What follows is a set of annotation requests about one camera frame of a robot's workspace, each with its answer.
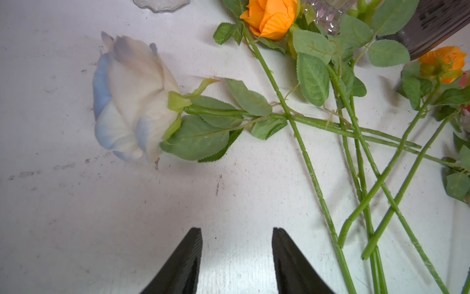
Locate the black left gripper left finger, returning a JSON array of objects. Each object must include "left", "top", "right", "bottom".
[{"left": 141, "top": 227, "right": 203, "bottom": 294}]

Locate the purple ribbed glass vase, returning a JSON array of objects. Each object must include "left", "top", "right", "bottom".
[{"left": 378, "top": 0, "right": 470, "bottom": 60}]

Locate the white blue artificial rose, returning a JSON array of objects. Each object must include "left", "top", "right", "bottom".
[{"left": 332, "top": 58, "right": 388, "bottom": 294}]

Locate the clear glass vase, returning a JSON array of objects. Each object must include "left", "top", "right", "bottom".
[{"left": 133, "top": 0, "right": 191, "bottom": 13}]

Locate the yellow wavy glass vase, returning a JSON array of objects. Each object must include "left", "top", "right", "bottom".
[{"left": 302, "top": 0, "right": 358, "bottom": 36}]

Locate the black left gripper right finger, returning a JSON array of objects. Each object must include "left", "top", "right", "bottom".
[{"left": 272, "top": 227, "right": 334, "bottom": 294}]

